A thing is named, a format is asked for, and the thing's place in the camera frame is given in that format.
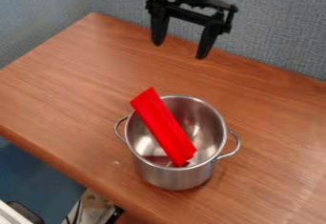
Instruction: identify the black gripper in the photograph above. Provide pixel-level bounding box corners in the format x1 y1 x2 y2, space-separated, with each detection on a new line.
146 0 238 59

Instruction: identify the stainless steel pot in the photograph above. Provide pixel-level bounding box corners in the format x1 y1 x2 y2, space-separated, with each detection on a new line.
115 94 235 191

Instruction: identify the red rectangular block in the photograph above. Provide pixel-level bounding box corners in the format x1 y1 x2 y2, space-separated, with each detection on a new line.
130 87 198 167

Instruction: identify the white object at corner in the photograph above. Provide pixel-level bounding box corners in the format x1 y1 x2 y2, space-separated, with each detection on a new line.
0 200 30 224

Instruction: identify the black table leg frame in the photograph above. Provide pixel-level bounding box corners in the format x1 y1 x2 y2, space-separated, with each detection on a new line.
62 201 123 224

